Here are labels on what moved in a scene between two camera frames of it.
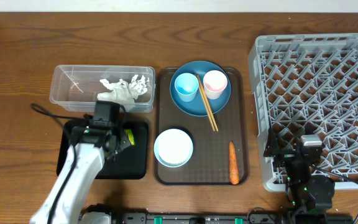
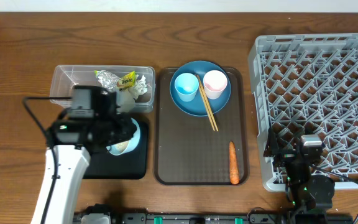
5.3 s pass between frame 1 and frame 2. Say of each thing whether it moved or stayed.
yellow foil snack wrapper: moved
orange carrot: stayed
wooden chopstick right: stayed
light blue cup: stayed
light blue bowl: moved
